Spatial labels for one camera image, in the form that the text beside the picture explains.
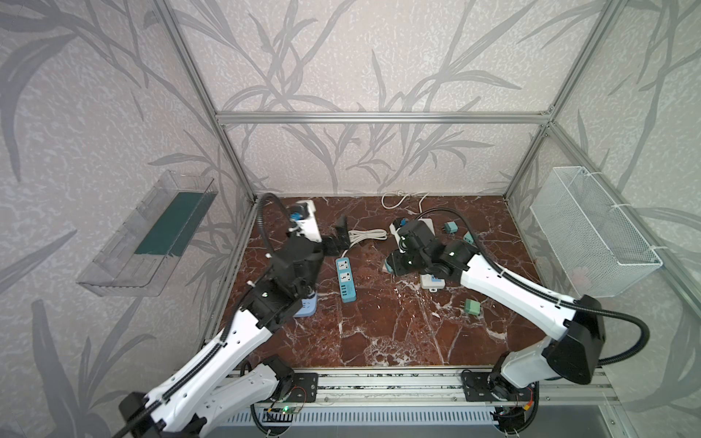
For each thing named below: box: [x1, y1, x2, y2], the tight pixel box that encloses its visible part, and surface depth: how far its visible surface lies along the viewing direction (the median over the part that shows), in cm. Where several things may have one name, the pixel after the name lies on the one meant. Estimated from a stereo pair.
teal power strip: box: [335, 256, 357, 303], surface depth 95 cm
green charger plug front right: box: [464, 298, 482, 316], surface depth 88 cm
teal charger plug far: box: [443, 220, 459, 235], surface depth 110 cm
